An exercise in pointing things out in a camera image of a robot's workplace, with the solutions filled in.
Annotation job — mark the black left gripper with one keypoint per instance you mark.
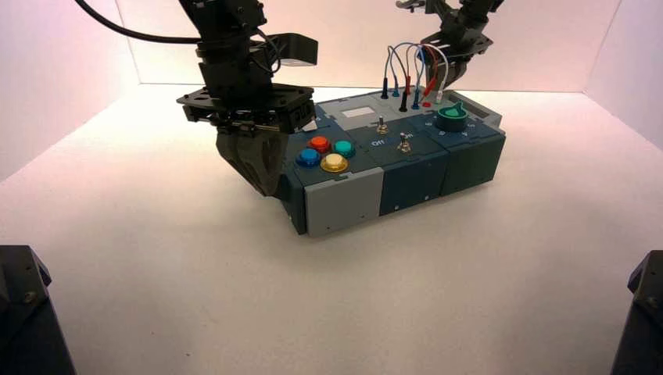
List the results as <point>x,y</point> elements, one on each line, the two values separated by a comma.
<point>238,103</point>

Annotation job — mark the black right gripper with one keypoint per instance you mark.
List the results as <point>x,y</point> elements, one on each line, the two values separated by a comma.
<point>461,36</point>

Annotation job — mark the dark teal grey control box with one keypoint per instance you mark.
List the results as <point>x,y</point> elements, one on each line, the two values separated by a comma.
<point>409,176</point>

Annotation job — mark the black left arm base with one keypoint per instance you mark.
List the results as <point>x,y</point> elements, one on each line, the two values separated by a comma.
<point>26,321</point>

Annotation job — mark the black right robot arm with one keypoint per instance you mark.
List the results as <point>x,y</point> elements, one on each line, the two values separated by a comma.
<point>482,8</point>

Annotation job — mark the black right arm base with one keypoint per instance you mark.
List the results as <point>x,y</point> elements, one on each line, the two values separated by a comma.
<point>645,321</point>

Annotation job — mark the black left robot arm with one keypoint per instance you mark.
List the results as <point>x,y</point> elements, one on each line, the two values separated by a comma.
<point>222,20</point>

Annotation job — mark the blue push button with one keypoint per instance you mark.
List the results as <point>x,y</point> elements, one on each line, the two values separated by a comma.
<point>308,158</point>

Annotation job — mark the green rotary knob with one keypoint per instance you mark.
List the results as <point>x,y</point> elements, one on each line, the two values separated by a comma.
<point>450,121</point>

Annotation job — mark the white slider knob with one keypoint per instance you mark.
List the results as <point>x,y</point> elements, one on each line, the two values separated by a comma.
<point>312,126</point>

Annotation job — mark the red push button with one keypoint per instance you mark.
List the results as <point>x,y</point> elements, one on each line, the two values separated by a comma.
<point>319,144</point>

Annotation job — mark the yellow push button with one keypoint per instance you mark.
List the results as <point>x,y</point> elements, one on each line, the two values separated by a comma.
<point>334,163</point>

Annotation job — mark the green push button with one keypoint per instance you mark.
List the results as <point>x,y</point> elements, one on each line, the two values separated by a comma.
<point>344,149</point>

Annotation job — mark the silver toggle switch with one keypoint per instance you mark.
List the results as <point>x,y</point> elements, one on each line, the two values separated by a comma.
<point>404,145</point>
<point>382,126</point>

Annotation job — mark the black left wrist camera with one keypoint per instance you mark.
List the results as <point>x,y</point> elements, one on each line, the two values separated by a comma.
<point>295,49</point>

